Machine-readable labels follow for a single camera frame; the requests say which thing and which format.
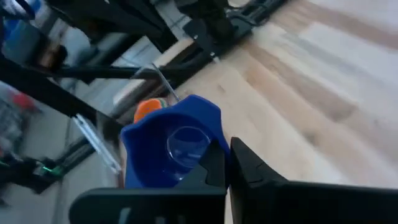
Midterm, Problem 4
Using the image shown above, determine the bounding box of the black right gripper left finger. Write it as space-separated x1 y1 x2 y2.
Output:
68 138 230 224

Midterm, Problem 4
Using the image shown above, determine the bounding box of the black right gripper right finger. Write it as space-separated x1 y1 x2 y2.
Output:
229 136 398 224

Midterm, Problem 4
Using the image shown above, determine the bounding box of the orange measuring cup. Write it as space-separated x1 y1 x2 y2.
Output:
133 98 165 124

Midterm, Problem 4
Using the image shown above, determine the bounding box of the monitor with blue screen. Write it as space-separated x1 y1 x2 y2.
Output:
0 0 41 57

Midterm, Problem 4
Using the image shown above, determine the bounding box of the black aluminium table frame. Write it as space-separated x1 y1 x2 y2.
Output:
0 0 287 175

